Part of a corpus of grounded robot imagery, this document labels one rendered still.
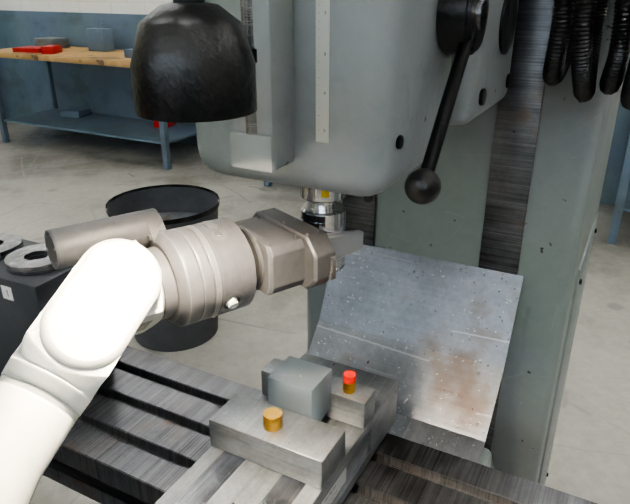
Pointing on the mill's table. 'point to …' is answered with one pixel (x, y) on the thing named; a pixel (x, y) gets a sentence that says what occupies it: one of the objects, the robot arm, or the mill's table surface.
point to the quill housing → (353, 96)
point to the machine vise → (356, 446)
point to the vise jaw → (278, 441)
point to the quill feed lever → (453, 24)
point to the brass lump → (272, 419)
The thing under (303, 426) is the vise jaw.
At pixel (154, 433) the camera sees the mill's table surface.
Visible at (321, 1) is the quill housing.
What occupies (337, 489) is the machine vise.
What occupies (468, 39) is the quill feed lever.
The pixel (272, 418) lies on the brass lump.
